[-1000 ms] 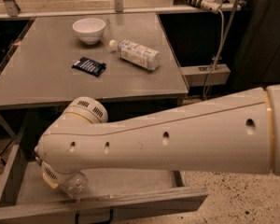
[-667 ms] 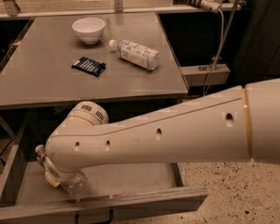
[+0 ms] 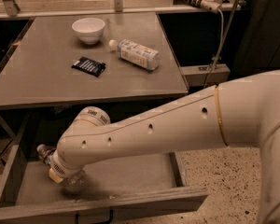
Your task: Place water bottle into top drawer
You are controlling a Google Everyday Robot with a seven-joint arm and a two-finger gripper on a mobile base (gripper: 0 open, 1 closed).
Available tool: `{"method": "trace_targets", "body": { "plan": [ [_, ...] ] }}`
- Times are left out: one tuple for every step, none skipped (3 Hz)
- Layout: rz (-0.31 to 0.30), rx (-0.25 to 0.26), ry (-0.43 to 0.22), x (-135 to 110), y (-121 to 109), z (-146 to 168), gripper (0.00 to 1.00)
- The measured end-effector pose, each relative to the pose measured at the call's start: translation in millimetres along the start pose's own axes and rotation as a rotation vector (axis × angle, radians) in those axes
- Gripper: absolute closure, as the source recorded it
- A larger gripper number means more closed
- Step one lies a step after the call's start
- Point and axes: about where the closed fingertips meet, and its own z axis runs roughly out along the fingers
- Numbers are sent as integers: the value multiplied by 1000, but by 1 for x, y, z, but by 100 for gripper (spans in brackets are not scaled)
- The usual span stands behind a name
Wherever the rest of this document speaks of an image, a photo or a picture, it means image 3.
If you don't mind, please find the grey open top drawer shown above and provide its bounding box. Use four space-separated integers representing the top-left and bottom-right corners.
0 137 207 224

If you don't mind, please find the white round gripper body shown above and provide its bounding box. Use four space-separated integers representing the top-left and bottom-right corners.
50 151 81 179

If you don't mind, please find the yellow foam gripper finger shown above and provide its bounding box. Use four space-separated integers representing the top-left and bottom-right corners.
49 168 63 184

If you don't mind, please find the white cable on floor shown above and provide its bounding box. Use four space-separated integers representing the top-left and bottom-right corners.
203 7 225 89

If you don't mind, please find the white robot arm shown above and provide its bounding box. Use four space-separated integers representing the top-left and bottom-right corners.
49 69 280 224

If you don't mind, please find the dark blue snack packet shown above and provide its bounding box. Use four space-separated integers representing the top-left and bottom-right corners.
72 57 105 77

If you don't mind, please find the clear plastic water bottle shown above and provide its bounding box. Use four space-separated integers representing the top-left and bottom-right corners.
36 144 86 195

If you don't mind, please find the white labelled drink bottle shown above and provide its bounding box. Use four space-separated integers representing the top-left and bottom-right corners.
108 39 161 71

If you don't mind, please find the striped handle white device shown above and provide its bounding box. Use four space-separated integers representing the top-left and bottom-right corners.
177 0 221 14

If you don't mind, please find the white ceramic bowl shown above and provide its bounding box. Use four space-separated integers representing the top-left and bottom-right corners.
72 18 105 45

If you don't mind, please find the grey metal bracket box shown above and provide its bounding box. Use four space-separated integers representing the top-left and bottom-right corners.
180 63 230 87

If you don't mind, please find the black drawer handle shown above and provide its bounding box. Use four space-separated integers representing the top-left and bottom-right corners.
74 209 114 224

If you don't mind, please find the grey back shelf rail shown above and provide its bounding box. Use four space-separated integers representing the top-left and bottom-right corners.
0 0 246 20

